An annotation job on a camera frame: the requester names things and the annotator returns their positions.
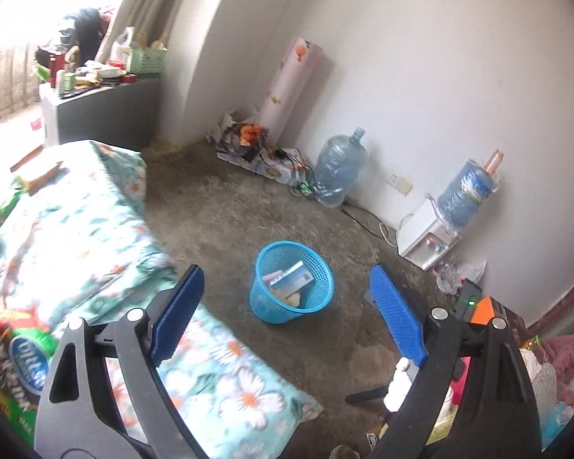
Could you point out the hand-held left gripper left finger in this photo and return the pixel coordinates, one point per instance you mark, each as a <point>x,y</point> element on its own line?
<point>177,315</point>

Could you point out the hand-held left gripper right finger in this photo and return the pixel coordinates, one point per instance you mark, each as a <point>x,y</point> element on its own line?
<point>397,315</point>

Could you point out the blue mesh wastebasket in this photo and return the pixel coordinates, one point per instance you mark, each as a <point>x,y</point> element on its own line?
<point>268,308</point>

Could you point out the blue medicine box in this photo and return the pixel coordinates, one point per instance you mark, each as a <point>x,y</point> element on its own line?
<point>294,277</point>

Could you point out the person's right hand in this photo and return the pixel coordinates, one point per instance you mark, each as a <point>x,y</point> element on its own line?
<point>401,385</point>

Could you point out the crumpled clear plastic bags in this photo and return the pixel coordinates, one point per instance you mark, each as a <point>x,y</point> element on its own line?
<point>459,275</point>

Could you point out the white water dispenser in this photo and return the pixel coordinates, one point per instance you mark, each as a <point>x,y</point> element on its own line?
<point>418,239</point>

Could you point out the mauve cloth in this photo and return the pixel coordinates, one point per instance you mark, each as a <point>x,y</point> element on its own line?
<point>564,358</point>

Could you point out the floral quilt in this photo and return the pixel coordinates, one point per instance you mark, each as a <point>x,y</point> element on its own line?
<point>100,229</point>

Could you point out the blue dispenser water bottle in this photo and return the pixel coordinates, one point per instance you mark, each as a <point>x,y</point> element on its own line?
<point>464,191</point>

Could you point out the grey slipper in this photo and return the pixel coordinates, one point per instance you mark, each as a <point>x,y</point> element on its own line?
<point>347,453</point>

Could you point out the tan tube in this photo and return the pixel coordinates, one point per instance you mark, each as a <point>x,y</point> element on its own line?
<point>491,161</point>

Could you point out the clear water jug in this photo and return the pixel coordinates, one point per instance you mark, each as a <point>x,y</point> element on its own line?
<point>337,172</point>

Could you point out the large green snack bag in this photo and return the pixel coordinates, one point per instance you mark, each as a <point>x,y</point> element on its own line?
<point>24,368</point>

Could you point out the dark orange snack bag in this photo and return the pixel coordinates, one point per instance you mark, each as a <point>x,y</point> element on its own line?
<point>248,131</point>

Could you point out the brown flat snack packet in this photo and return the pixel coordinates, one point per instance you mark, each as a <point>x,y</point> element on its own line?
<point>40,169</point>

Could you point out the green snack wrapper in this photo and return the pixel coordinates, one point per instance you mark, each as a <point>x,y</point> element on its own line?
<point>7,203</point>

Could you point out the grey cabinet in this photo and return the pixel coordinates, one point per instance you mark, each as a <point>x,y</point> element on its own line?
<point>105,114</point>

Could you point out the red tape roll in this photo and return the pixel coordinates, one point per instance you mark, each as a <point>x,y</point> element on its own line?
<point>129,78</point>

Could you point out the rolled floral wallpaper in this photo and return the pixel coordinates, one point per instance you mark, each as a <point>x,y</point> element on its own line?
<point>292,86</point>

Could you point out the green plastic basket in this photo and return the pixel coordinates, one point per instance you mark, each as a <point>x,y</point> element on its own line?
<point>146,63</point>

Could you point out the green white can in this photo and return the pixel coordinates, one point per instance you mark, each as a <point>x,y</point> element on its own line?
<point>66,85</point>

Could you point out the white plastic jug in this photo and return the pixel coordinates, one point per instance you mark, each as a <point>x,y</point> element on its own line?
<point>122,48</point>

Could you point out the red bottle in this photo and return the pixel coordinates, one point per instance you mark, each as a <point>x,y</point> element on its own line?
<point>56,69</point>

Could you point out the metal window railing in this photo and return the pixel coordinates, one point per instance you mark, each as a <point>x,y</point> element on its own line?
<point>9,81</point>

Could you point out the black bag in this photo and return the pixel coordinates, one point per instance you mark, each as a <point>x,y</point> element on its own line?
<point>83,28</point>

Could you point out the beige curtain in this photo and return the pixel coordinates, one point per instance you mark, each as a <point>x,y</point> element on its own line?
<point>158,0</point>

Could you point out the wall socket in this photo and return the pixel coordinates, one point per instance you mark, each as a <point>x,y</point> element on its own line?
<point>402,184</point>

